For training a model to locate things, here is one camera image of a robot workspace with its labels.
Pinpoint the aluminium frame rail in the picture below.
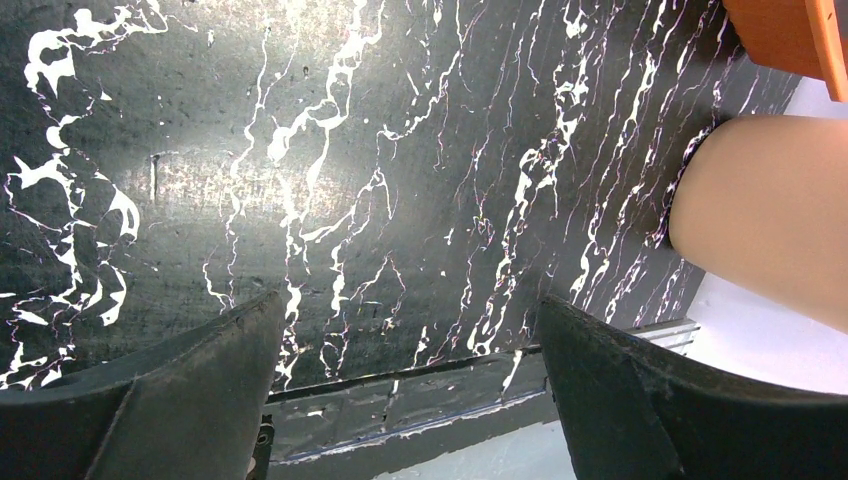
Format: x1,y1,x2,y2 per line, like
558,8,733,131
626,318,701,355

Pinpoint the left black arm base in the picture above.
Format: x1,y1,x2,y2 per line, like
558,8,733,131
246,414,275,480

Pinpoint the orange plastic tray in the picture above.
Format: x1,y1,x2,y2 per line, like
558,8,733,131
722,0,847,103

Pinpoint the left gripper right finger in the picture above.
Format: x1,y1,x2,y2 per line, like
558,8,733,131
535,297,847,479

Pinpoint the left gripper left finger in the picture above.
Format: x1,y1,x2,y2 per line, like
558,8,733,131
1,291,286,479

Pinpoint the tan bucket with black liner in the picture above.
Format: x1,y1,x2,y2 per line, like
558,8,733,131
669,115,847,332

